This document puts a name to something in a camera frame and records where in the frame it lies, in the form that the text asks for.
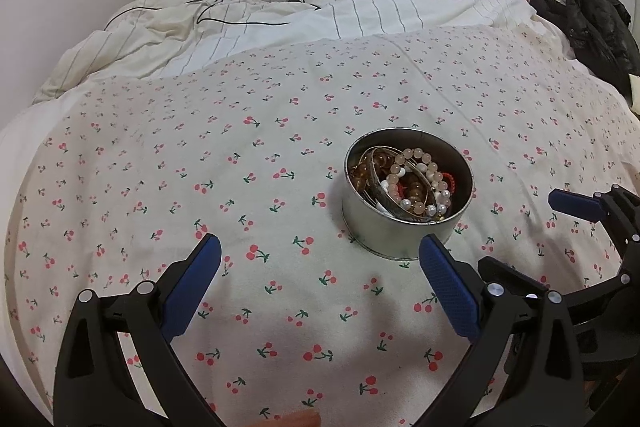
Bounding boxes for thin black cable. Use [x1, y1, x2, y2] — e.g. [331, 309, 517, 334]
[102, 0, 321, 30]

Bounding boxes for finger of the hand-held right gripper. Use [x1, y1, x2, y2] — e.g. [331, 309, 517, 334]
[548, 184, 640, 268]
[479, 257, 632, 325]

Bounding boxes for round metal tin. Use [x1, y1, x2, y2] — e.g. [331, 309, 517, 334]
[341, 128, 474, 262]

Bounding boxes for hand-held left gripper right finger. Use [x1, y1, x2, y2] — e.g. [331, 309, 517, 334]
[417, 234, 588, 427]

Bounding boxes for pile of bracelets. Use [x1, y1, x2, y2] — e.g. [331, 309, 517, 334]
[348, 144, 457, 223]

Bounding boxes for cherry print bed sheet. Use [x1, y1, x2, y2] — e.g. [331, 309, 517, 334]
[0, 24, 640, 427]

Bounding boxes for engraved silver bangle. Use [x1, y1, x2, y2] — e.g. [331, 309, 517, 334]
[359, 177, 441, 224]

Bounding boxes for black jacket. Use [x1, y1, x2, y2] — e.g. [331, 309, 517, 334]
[529, 0, 640, 100]

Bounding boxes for white striped duvet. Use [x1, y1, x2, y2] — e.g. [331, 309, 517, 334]
[32, 0, 576, 105]

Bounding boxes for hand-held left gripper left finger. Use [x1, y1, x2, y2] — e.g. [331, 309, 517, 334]
[52, 233, 226, 427]

